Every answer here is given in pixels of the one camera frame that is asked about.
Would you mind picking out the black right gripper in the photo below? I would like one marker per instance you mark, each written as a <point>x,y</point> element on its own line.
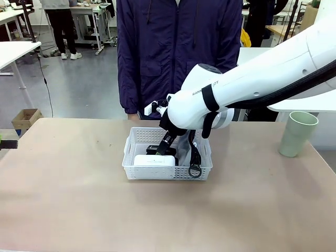
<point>172,135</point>

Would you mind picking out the black stapler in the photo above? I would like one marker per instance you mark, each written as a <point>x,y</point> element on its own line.
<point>151,150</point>

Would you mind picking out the white rounded electronic device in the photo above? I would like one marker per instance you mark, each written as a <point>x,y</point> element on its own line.
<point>155,160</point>

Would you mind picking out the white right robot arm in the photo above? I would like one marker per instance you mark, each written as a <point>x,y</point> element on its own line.
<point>249,78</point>

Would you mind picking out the white perforated plastic basket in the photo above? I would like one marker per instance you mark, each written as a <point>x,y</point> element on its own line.
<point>157,173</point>

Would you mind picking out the person's right hand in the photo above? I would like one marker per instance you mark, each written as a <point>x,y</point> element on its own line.
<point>133,116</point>

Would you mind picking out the brown cardboard box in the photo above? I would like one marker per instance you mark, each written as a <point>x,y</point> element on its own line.
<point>26,118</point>

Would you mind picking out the white table with grey leg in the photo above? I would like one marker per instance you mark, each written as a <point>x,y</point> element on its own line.
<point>13,52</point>

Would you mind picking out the person in purple jacket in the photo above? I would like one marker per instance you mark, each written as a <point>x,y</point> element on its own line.
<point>155,52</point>

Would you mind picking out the black clamp stand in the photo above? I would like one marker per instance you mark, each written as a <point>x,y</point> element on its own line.
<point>29,21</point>

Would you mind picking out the background white desk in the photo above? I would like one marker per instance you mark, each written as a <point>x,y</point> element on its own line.
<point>10,15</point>

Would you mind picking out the background person black trousers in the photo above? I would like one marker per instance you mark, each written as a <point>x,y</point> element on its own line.
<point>61,26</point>

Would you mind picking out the pale green plastic cup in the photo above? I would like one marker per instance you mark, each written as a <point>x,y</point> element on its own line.
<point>295,136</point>

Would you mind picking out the yellow cloth item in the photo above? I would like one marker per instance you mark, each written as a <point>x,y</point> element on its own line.
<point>246,39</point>

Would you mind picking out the wooden background desk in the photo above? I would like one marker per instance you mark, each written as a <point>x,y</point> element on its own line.
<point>278,29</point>

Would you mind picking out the black pole stand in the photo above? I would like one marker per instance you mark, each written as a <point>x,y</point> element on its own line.
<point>288,18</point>

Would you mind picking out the light wooden cabinet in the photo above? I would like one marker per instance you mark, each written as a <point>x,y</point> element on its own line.
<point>308,18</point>

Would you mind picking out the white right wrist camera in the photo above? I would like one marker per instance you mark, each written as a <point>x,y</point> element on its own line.
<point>153,106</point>

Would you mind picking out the background desk metal frame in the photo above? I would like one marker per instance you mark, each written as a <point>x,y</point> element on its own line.
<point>92,23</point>

